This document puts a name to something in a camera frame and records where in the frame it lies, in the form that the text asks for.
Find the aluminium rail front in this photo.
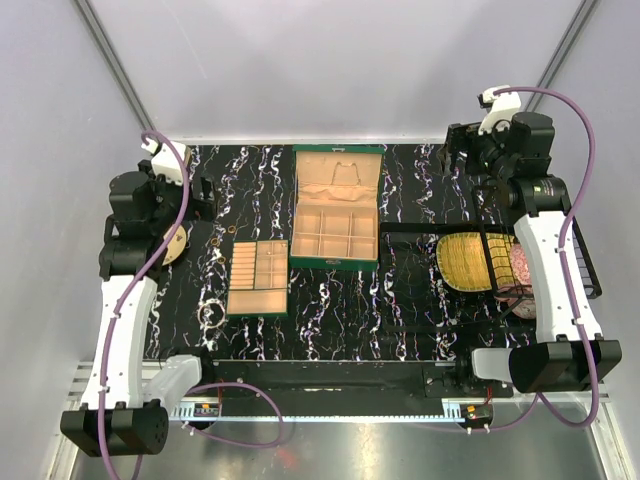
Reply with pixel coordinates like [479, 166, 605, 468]
[67, 362, 614, 421]

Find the red patterned ceramic bowl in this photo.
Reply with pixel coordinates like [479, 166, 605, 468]
[495, 243, 536, 320]

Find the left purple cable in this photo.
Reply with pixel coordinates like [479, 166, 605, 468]
[97, 130, 286, 480]

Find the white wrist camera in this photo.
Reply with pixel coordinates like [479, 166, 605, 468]
[478, 85, 521, 136]
[141, 139, 191, 186]

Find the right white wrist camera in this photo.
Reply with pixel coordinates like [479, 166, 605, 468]
[478, 85, 521, 136]

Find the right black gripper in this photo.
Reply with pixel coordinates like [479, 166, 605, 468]
[436, 116, 515, 182]

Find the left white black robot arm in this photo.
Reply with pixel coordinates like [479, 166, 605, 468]
[60, 170, 218, 457]

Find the green jewelry box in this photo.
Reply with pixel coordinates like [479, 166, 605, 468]
[290, 145, 385, 272]

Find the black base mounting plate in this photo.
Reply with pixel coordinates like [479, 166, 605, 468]
[192, 359, 514, 399]

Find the beige jewelry tray insert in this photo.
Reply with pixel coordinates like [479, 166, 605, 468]
[226, 240, 289, 317]

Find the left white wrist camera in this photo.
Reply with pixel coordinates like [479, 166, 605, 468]
[141, 139, 191, 186]

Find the black wire dish rack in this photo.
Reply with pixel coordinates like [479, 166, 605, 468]
[472, 185, 603, 303]

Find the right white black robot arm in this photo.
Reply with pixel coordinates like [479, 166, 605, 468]
[440, 112, 622, 397]

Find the silver pearl bracelet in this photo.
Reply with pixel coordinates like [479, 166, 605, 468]
[197, 300, 226, 329]

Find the woven bamboo tray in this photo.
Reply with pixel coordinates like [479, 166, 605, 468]
[436, 232, 515, 293]

